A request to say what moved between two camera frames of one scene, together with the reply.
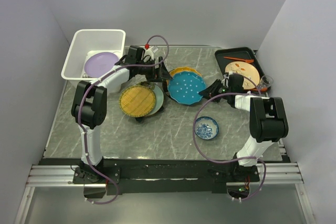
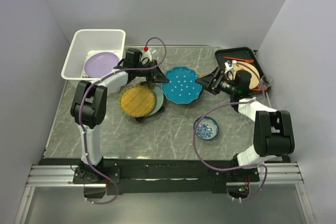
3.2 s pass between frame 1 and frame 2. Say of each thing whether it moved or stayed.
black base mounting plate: stayed
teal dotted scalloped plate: moved
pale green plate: stayed
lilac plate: stayed
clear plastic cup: stayed
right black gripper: moved
